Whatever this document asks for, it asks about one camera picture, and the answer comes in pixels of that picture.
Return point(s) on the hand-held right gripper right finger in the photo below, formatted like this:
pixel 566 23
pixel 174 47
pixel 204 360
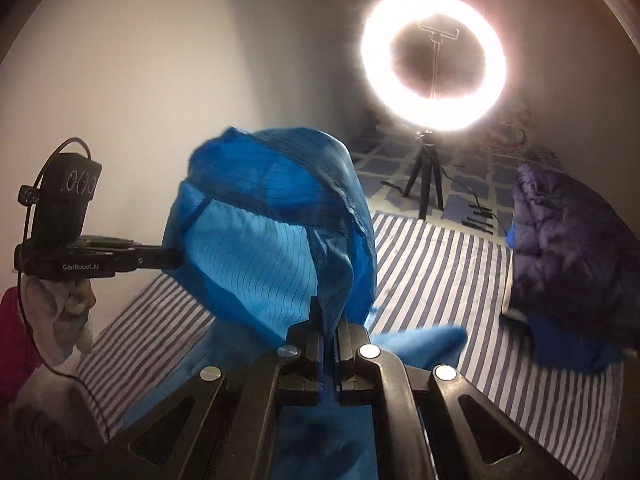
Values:
pixel 342 360

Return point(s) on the purple down jacket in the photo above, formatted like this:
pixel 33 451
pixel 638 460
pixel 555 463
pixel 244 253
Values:
pixel 565 250

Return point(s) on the blue pinstriped garment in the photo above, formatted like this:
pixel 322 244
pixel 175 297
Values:
pixel 260 240

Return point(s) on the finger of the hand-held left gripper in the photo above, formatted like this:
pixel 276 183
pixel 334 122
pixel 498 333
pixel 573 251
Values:
pixel 160 257

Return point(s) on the phone holder clamp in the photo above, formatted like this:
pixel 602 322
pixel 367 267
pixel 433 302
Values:
pixel 437 32

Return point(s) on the patterned blanket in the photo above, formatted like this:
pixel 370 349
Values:
pixel 480 195

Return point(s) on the zebra-patterned cloth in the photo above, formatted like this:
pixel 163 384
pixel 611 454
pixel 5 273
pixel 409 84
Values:
pixel 35 435

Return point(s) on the black tripod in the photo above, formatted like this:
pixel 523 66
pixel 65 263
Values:
pixel 425 170

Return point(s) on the person's left hand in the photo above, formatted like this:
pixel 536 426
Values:
pixel 55 315

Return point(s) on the blue folded cloth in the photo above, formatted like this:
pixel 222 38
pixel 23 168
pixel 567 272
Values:
pixel 570 345

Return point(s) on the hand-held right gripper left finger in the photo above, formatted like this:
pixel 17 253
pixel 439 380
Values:
pixel 315 355

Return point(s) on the striped bed sheet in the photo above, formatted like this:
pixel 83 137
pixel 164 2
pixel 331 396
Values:
pixel 440 280

